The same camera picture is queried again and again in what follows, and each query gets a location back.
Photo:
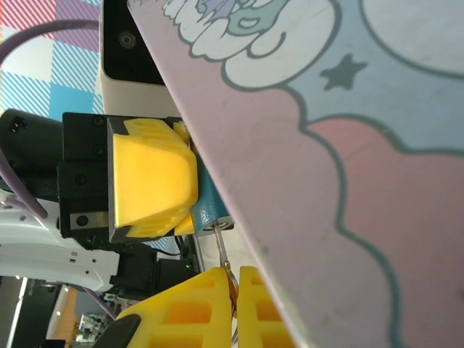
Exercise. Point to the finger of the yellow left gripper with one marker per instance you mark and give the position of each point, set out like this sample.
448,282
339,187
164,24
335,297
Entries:
152,181
183,226

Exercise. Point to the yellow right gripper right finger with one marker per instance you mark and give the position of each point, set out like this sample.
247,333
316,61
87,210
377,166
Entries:
257,315

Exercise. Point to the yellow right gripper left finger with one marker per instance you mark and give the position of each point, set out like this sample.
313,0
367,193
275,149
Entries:
188,311

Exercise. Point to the teal padlock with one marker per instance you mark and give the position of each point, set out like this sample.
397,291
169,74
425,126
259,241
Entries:
208,214

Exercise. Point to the small silver key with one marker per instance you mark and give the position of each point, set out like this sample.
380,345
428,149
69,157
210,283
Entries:
221,246

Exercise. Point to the pastel cartoon tin box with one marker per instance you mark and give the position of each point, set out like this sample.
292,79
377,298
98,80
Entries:
326,181

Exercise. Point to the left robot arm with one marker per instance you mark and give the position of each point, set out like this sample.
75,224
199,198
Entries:
54,250

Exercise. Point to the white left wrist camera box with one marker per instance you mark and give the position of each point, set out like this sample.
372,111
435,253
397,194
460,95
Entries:
123,47

